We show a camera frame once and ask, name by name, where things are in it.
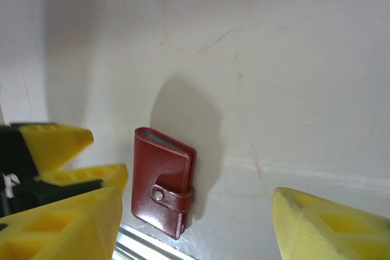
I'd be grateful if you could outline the long aluminium base rail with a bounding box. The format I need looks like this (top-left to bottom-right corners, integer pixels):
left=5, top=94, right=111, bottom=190
left=113, top=222, right=196, bottom=260

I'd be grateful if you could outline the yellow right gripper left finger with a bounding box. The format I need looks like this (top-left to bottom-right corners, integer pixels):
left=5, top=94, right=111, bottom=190
left=0, top=186, right=124, bottom=260

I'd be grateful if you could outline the red-framed clear box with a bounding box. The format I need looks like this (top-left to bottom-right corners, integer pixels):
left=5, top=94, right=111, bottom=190
left=130, top=126, right=197, bottom=241

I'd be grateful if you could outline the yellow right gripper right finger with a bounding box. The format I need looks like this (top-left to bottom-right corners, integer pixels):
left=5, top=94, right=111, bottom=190
left=272, top=187, right=390, bottom=260

